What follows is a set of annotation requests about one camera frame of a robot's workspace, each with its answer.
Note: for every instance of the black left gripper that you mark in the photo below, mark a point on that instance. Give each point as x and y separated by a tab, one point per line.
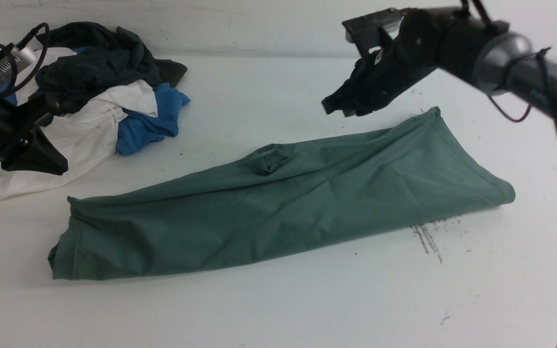
23	144

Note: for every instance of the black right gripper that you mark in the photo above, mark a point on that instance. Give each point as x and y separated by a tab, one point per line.
415	42

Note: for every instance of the green long sleeve shirt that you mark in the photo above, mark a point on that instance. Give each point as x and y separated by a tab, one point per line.
280	200

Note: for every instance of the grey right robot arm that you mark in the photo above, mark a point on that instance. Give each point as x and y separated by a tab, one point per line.
531	77

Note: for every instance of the white shirt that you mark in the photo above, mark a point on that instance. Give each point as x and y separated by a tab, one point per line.
85	138

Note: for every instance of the blue shirt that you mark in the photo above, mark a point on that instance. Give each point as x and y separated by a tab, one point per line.
136	131

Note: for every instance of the dark grey shirt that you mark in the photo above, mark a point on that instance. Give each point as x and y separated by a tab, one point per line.
101	59

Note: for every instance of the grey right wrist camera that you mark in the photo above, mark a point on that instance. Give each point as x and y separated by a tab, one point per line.
375	31

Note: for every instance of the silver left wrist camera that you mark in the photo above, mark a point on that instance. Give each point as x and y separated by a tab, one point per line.
23	57

